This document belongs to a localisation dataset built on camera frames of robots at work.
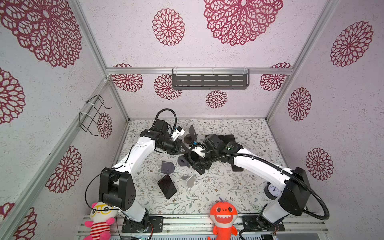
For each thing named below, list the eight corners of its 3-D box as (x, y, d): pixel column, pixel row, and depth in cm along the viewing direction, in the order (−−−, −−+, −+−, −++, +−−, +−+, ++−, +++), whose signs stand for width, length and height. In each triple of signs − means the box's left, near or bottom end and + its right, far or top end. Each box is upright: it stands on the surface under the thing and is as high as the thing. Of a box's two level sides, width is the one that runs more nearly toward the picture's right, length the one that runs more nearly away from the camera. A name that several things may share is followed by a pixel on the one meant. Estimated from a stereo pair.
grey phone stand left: (162, 173, 93) (160, 168, 87) (163, 166, 96) (162, 160, 90) (173, 175, 93) (172, 169, 87) (174, 168, 96) (173, 162, 90)
